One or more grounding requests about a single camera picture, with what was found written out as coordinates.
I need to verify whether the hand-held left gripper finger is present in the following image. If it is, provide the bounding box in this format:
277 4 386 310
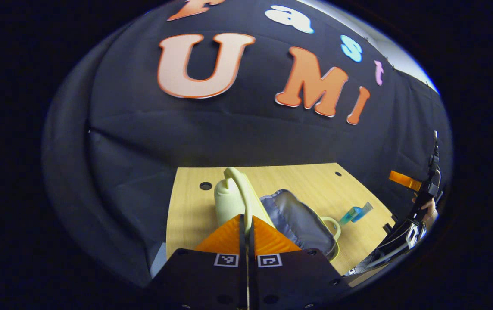
145 214 249 310
249 215 351 310

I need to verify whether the white and blue tube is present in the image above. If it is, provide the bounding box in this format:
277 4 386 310
352 201 374 223

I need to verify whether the pale yellow suitcase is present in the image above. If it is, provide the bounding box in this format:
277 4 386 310
214 167 342 262

